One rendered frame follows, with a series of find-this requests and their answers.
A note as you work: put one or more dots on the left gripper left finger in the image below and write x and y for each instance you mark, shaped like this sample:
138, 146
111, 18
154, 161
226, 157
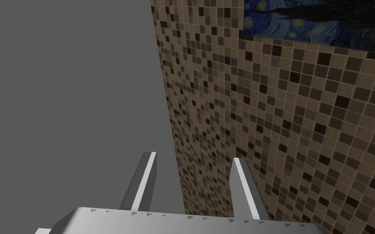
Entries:
141, 185

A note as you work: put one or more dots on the blue starry night painting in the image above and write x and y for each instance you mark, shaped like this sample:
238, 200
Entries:
317, 21

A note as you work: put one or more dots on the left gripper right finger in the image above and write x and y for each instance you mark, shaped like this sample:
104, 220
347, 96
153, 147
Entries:
244, 195

